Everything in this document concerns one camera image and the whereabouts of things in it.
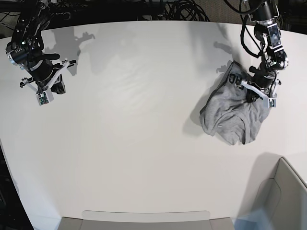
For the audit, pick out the grey bin front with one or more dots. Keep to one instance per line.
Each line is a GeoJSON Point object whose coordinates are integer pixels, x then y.
{"type": "Point", "coordinates": [102, 220]}

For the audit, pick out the blue cloth in bin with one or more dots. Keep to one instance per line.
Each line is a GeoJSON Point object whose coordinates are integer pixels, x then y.
{"type": "Point", "coordinates": [258, 219]}

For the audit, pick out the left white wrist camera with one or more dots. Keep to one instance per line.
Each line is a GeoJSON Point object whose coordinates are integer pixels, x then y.
{"type": "Point", "coordinates": [268, 96]}

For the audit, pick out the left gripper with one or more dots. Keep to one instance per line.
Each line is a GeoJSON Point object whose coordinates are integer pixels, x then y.
{"type": "Point", "coordinates": [262, 78]}

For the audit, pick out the grey bin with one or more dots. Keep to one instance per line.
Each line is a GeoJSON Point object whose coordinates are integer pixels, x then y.
{"type": "Point", "coordinates": [285, 197]}
{"type": "Point", "coordinates": [102, 220]}

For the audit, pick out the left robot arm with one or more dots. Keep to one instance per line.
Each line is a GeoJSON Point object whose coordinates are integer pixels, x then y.
{"type": "Point", "coordinates": [267, 32]}

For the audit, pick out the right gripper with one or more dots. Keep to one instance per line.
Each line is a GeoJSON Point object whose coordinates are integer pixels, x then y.
{"type": "Point", "coordinates": [43, 72]}

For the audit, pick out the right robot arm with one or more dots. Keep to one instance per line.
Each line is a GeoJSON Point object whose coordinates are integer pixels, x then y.
{"type": "Point", "coordinates": [26, 46]}

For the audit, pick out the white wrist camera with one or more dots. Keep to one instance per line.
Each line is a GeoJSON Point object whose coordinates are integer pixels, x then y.
{"type": "Point", "coordinates": [268, 96]}
{"type": "Point", "coordinates": [46, 96]}

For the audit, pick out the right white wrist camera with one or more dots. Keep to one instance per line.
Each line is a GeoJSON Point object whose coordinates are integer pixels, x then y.
{"type": "Point", "coordinates": [46, 96]}

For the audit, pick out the grey T-shirt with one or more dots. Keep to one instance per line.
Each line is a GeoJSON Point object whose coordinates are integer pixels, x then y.
{"type": "Point", "coordinates": [227, 112]}

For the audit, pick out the grey bin right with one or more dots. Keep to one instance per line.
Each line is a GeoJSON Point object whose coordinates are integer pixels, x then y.
{"type": "Point", "coordinates": [285, 197]}

